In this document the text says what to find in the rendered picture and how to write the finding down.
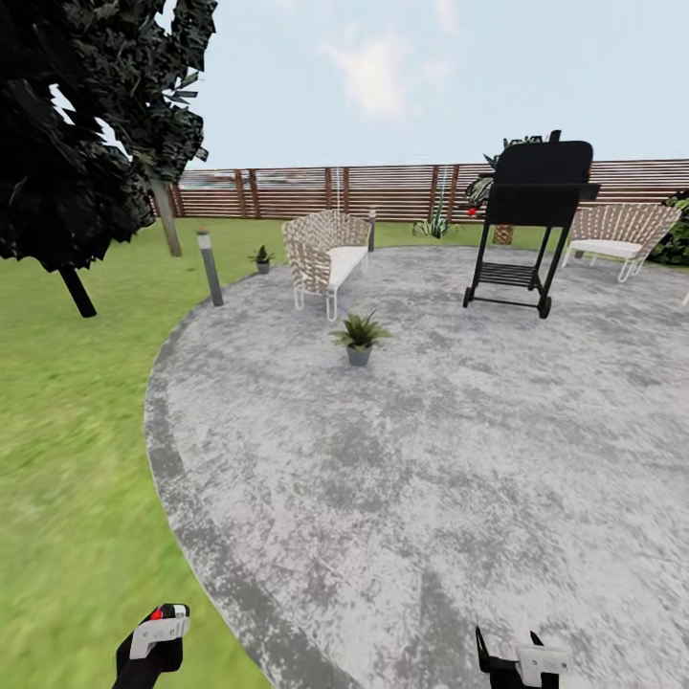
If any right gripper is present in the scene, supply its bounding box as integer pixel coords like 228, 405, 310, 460
477, 626, 559, 689

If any insectifuge atomizer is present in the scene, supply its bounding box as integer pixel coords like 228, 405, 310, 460
149, 604, 190, 620

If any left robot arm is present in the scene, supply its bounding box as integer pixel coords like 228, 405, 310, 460
114, 617, 190, 689

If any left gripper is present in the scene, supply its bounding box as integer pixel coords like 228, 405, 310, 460
114, 637, 183, 689

